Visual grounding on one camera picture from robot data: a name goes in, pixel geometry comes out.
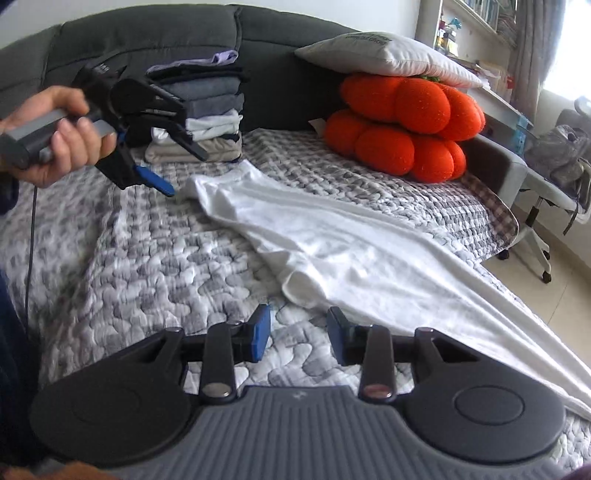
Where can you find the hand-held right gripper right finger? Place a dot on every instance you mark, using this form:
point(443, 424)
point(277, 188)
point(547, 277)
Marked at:
point(337, 339)

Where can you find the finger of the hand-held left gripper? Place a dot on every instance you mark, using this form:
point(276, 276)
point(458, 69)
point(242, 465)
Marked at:
point(194, 150)
point(154, 180)

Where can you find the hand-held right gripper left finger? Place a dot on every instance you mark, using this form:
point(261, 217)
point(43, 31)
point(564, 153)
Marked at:
point(259, 332)

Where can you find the white t-shirt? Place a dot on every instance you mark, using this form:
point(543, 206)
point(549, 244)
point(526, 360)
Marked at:
point(346, 240)

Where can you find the stack of folded clothes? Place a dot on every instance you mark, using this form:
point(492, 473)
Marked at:
point(212, 106)

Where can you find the person's left hand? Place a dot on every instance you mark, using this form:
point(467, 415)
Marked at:
point(69, 152)

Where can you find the grey white quilted blanket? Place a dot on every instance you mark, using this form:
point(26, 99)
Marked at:
point(161, 258)

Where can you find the dark grey sofa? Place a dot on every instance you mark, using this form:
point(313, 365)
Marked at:
point(277, 27)

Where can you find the white pillow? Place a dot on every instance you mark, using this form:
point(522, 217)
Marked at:
point(383, 55)

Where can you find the person's dark blue clothing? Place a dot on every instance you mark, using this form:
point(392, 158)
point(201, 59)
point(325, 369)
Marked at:
point(14, 369)

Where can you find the white office chair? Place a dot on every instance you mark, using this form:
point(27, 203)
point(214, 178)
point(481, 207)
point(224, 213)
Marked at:
point(549, 190)

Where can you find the light blue box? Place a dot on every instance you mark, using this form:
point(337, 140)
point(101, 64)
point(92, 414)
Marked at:
point(521, 134)

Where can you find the white desk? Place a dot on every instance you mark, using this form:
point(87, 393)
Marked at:
point(503, 108)

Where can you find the grey backpack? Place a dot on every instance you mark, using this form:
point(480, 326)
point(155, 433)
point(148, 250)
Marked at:
point(558, 157)

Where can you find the white bookshelf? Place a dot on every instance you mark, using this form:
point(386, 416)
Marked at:
point(480, 14)

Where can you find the grey curtain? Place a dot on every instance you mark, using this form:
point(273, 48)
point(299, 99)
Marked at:
point(531, 46)

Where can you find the window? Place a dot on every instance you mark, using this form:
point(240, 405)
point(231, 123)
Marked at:
point(572, 55)

